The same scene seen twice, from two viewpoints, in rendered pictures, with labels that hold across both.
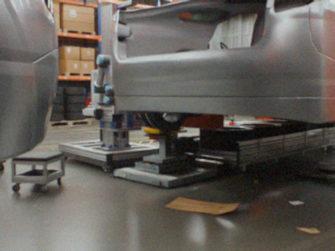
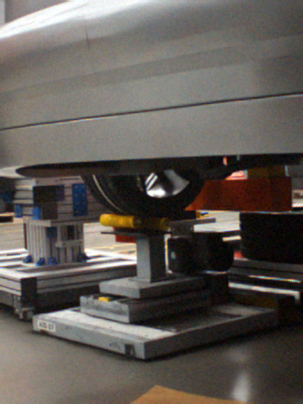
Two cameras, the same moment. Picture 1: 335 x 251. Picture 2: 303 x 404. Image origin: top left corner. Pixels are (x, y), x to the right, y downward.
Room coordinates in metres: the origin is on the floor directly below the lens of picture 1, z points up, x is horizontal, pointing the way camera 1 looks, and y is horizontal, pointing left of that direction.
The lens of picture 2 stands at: (0.97, -0.42, 0.78)
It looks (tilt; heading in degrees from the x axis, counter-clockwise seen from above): 3 degrees down; 7
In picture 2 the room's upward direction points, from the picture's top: 3 degrees counter-clockwise
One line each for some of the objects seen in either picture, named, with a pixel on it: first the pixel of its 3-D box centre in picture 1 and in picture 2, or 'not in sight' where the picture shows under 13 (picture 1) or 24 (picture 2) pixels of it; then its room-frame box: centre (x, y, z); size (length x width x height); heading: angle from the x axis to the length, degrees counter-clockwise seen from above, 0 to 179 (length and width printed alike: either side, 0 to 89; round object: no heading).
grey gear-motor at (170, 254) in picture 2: (186, 151); (206, 267); (4.68, -0.22, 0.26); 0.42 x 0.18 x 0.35; 47
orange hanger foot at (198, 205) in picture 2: (201, 113); (240, 175); (4.79, -0.40, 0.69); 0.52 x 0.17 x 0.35; 47
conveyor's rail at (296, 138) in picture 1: (290, 142); not in sight; (5.36, -1.62, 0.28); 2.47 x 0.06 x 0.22; 137
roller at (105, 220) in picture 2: (152, 131); (120, 221); (4.51, 0.16, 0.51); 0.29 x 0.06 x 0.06; 47
